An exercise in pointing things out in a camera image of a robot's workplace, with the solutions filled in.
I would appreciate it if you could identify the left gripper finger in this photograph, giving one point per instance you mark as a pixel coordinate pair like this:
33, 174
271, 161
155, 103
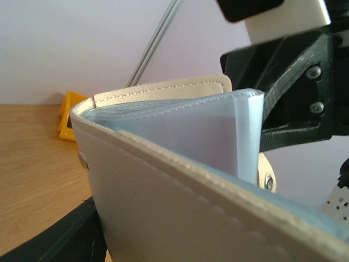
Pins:
78, 236

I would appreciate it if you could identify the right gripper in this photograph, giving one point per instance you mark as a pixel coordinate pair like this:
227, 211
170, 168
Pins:
304, 79

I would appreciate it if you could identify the beige card holder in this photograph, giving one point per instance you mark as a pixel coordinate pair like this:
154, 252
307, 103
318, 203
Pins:
176, 174

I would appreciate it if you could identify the single yellow bin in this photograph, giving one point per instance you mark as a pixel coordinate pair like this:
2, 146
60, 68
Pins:
65, 129

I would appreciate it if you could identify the aluminium rail frame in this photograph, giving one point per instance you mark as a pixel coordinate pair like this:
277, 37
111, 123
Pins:
155, 41

